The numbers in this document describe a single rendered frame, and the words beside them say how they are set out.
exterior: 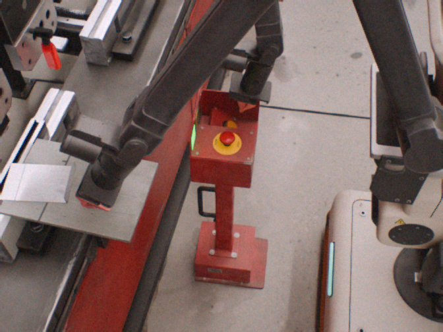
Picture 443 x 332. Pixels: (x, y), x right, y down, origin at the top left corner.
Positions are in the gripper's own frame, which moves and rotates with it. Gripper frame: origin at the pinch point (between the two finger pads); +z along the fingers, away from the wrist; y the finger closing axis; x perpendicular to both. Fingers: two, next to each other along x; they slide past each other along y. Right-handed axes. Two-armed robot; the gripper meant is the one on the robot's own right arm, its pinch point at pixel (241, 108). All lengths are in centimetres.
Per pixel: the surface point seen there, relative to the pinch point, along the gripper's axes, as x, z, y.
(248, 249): 7, 65, -22
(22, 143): 31, -9, 46
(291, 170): -36, 74, -37
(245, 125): -2.1, 9.1, -3.5
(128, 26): -15.4, -2.2, 33.4
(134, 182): 37.9, -15.6, 21.8
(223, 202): 8.5, 34.7, -4.9
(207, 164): 15.4, 5.9, 5.4
